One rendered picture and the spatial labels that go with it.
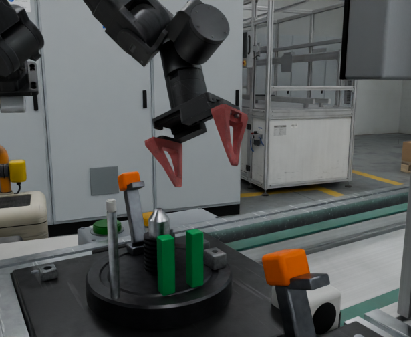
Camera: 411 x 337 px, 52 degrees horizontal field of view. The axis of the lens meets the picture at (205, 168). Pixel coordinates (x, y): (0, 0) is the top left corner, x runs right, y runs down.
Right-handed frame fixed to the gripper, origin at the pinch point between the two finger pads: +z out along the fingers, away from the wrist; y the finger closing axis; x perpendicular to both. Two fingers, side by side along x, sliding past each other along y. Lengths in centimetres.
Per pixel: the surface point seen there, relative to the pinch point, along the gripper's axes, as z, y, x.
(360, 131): -249, 151, -949
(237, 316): 18.1, -9.9, 15.3
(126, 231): 5.4, 12.5, 3.9
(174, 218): 4.3, 9.6, -4.1
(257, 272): 14.8, -8.3, 7.0
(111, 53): -163, 160, -163
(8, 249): 1.2, 45.2, 1.8
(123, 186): 3.3, 0.3, 15.9
